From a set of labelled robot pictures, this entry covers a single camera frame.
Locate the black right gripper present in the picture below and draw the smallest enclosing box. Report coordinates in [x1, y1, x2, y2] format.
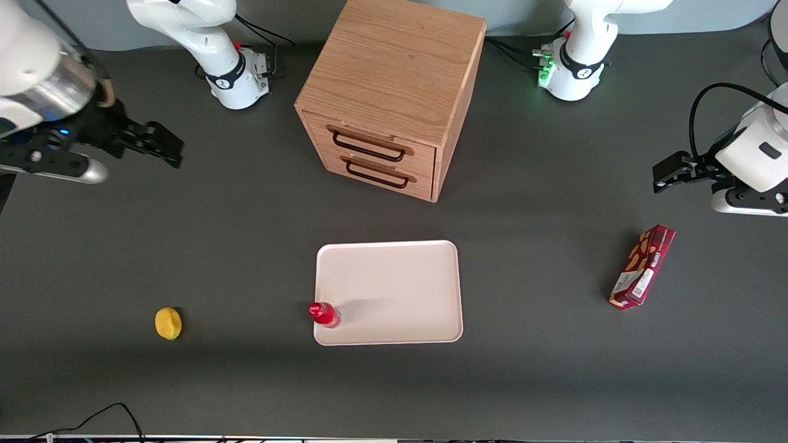
[0, 102, 184, 178]

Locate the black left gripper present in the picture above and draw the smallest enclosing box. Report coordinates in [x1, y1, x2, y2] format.
[653, 148, 788, 207]

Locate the red coke bottle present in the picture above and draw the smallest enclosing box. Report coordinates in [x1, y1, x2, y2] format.
[309, 301, 342, 329]

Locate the white rectangular tray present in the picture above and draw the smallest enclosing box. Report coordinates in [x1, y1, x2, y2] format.
[313, 240, 464, 346]

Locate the red snack box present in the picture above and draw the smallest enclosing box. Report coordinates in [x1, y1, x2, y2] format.
[609, 225, 676, 310]

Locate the yellow lemon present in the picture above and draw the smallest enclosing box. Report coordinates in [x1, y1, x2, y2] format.
[155, 307, 183, 341]

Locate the wooden drawer cabinet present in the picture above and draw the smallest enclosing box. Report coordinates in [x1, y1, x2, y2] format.
[294, 0, 488, 203]

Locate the wooden drawer front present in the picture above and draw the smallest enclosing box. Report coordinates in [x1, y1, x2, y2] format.
[300, 111, 437, 177]
[317, 145, 436, 201]

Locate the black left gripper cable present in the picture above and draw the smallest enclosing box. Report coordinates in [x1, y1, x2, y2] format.
[689, 82, 788, 162]

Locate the black right arm base cable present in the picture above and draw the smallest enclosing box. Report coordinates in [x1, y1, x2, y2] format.
[196, 12, 296, 81]

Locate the black arm base cable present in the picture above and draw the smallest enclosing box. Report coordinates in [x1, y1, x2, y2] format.
[196, 12, 296, 81]
[485, 18, 576, 70]

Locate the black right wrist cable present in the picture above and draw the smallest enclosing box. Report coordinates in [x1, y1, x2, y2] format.
[34, 0, 116, 106]

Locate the black left arm base cable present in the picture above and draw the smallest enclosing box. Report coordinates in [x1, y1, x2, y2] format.
[485, 18, 576, 70]

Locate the black metal drawer handle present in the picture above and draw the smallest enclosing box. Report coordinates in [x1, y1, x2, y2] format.
[340, 156, 417, 189]
[326, 126, 415, 162]

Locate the black cable at table edge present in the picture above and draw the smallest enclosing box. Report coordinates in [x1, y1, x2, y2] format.
[25, 403, 146, 443]

